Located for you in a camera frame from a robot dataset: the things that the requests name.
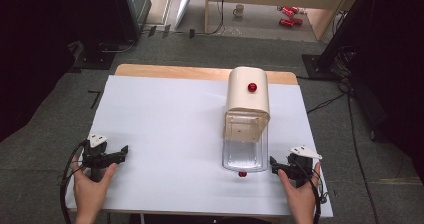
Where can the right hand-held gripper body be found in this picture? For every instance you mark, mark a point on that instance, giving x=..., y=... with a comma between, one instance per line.
x=301, y=167

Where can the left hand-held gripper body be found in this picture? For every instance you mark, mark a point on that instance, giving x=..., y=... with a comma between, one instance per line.
x=95, y=157

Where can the clear plastic drawer red knob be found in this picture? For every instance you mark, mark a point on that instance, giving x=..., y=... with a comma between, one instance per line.
x=245, y=157

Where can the beige container lid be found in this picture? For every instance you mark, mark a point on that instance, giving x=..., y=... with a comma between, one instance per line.
x=246, y=100

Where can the person's right hand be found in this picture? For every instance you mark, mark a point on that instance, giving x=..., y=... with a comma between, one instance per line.
x=303, y=199

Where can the person's left hand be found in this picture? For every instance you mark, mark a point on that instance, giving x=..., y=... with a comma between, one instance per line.
x=88, y=194

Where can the white table cover sheet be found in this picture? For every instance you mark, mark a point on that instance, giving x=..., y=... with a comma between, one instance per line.
x=166, y=134

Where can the black stand base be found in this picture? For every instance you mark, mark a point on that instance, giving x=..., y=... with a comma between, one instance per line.
x=95, y=55

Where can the black metal stand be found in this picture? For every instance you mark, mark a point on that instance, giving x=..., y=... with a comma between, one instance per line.
x=336, y=40

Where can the dark cabinet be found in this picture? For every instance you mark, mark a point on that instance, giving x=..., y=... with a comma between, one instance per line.
x=133, y=10

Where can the red can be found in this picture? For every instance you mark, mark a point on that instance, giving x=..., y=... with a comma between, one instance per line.
x=298, y=21
x=288, y=11
x=295, y=9
x=286, y=22

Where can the white leaning board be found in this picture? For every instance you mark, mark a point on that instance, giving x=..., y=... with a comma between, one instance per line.
x=185, y=5

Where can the beige mug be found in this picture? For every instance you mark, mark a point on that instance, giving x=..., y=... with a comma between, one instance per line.
x=238, y=10

